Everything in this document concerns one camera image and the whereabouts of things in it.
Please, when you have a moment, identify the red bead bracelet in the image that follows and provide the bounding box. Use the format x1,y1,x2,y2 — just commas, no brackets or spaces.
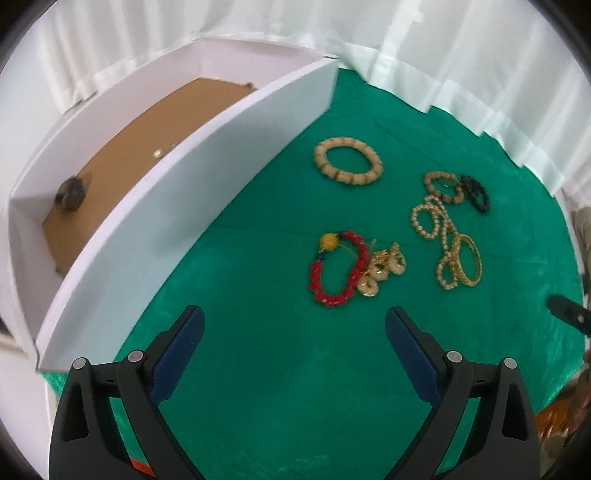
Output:
308,231,370,309

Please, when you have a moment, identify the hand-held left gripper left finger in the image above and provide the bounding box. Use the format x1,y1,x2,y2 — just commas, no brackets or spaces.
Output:
48,305,206,480

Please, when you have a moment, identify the small brown bead bracelet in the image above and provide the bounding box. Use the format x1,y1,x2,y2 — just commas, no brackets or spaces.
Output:
422,171,464,203

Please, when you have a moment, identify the large beige wooden bracelet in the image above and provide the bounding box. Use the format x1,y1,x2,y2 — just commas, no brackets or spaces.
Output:
313,137,384,185

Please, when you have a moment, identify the black bead bracelet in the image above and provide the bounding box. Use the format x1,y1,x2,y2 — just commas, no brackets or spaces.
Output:
459,174,491,213

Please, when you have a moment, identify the gold disc charm jewelry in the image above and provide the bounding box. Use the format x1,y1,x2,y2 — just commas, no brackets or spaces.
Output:
355,242,408,298

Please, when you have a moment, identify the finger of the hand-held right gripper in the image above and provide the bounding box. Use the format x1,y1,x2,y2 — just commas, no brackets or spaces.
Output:
547,295,591,335

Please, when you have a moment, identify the gold bangle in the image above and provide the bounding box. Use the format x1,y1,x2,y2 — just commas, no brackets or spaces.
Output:
451,234,483,287

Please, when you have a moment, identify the white curtain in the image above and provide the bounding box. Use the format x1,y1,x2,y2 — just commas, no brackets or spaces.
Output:
28,0,591,197

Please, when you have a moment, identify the pearl bead necklace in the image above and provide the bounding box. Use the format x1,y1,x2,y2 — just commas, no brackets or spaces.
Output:
411,194,460,291

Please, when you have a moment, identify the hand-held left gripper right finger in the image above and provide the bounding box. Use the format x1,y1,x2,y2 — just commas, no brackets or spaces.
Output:
385,307,542,480

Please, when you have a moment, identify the silver wristwatch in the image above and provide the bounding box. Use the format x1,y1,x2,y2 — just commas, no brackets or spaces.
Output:
54,175,89,212

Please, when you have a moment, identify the white cardboard box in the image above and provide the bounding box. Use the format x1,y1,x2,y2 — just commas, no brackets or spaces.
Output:
7,38,340,374

